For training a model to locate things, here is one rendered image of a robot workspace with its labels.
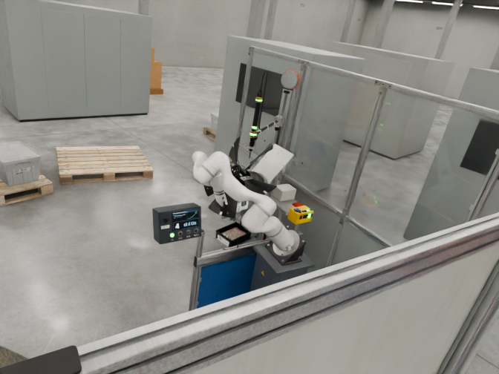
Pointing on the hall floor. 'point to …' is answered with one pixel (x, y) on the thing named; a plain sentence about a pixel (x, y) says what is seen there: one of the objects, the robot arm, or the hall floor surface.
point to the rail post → (194, 289)
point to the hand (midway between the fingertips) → (222, 208)
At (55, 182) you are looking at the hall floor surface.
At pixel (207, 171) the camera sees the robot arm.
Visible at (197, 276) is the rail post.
